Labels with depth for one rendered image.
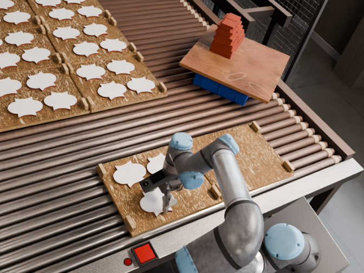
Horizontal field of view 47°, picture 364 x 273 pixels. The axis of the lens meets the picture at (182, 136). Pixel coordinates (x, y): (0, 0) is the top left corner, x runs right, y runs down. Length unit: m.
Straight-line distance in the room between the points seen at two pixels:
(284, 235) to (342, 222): 1.88
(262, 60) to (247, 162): 0.71
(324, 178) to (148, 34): 1.31
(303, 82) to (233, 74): 2.21
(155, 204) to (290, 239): 0.54
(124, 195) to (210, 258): 0.71
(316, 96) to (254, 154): 2.35
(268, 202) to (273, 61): 0.92
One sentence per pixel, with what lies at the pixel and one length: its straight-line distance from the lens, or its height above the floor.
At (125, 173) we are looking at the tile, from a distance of 1.71.
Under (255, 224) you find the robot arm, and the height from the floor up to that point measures 1.47.
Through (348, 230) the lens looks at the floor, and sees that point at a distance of 3.26.
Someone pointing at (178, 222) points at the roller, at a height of 0.92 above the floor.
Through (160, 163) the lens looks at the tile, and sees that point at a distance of 1.78.
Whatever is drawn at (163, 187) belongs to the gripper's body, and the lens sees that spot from 1.55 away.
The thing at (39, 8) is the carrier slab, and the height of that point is 0.94.
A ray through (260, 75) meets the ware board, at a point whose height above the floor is 1.04.
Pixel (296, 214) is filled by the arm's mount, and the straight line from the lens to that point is 1.65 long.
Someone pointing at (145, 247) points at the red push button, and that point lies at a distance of 1.56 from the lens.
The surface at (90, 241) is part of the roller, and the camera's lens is 1.56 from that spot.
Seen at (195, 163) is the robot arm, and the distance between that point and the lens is 1.34.
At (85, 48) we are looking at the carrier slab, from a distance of 2.33.
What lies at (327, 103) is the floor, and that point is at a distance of 4.25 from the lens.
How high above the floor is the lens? 2.28
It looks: 44 degrees down
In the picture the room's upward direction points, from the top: 17 degrees clockwise
